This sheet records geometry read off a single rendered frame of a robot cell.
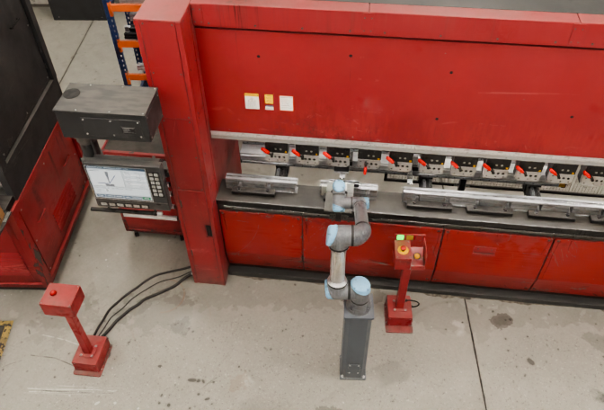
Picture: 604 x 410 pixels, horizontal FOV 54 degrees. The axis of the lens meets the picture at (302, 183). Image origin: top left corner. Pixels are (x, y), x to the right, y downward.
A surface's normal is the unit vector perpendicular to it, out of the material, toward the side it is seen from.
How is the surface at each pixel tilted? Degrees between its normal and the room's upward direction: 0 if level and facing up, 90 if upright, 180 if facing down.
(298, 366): 0
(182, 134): 90
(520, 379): 0
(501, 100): 90
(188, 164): 90
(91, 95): 0
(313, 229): 90
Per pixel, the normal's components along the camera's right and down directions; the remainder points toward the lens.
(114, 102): 0.00, -0.70
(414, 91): -0.12, 0.70
